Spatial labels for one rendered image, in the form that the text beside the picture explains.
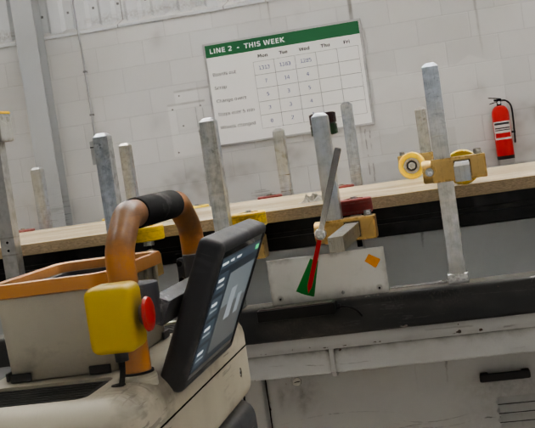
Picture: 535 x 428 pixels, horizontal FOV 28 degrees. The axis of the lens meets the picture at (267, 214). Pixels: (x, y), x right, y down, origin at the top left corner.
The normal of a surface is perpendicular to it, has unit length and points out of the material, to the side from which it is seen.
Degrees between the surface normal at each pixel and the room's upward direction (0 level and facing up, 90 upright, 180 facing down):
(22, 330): 92
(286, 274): 90
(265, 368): 90
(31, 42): 90
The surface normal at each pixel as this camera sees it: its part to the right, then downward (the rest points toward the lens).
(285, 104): -0.18, 0.07
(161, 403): 0.94, -0.29
